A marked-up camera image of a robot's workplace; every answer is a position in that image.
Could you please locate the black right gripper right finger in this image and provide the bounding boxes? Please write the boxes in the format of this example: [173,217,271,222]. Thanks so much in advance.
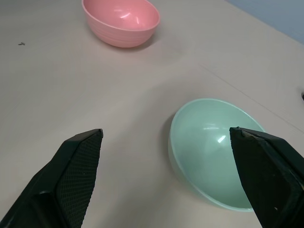
[229,126,304,228]

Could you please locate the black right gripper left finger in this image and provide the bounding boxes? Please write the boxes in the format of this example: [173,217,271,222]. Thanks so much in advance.
[0,128,104,228]

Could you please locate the light green plastic bowl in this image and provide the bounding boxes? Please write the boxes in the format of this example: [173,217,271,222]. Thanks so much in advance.
[168,98,266,212]

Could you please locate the pink plastic bowl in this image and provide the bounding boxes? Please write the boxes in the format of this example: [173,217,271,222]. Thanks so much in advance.
[81,0,160,48]

